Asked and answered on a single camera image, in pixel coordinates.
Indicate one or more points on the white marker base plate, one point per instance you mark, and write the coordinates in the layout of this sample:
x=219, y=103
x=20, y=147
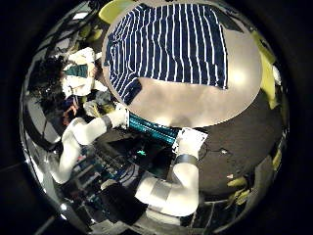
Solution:
x=121, y=115
x=191, y=138

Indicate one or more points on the teal lit mounting bar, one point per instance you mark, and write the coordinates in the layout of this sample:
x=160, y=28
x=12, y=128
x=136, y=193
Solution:
x=151, y=129

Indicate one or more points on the navy white striped shirt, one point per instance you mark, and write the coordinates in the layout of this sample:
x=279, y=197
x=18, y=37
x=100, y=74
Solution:
x=169, y=42

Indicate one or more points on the black computer case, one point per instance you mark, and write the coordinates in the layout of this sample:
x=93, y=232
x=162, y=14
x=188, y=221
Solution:
x=140, y=153

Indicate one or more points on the yellow-green chair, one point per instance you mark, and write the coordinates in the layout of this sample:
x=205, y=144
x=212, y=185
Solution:
x=239, y=192
x=112, y=9
x=267, y=76

